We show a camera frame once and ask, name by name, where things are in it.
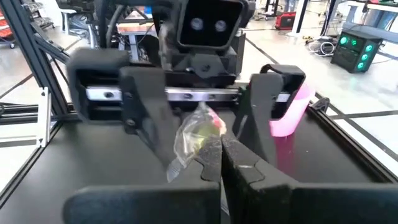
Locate red toolbox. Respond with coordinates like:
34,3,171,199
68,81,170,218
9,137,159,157
274,11,297,30

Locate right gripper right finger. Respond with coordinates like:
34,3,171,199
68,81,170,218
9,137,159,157
222,133,398,224

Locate black computer green lights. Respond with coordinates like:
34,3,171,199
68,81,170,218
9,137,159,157
330,29,384,74

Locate floor cable coil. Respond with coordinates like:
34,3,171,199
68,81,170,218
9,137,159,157
306,34,337,57

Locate white chair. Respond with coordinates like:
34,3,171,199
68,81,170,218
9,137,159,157
60,8,94,47

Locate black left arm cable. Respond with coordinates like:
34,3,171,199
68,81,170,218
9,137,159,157
104,4,125,49

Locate pink plastic bucket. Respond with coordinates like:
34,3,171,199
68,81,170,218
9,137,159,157
269,82,315,138

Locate silver frame bracket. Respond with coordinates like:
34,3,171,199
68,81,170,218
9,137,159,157
36,86,52,148

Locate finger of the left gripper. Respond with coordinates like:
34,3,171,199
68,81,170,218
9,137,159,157
233,73,285,162
119,65,181,170

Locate black frame brace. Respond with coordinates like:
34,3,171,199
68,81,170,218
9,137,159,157
310,97,330,113

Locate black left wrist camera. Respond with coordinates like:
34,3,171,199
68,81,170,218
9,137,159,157
177,0,245,51

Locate grey desk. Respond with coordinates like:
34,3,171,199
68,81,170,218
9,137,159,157
341,0,398,44

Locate wooden desk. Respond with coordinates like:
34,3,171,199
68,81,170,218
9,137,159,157
116,21,162,62

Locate white post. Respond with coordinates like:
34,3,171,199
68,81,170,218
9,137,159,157
285,0,309,38

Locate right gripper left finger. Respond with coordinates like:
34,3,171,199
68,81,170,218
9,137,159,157
63,134,223,224

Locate clear candy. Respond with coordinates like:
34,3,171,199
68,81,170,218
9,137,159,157
166,101,228,184

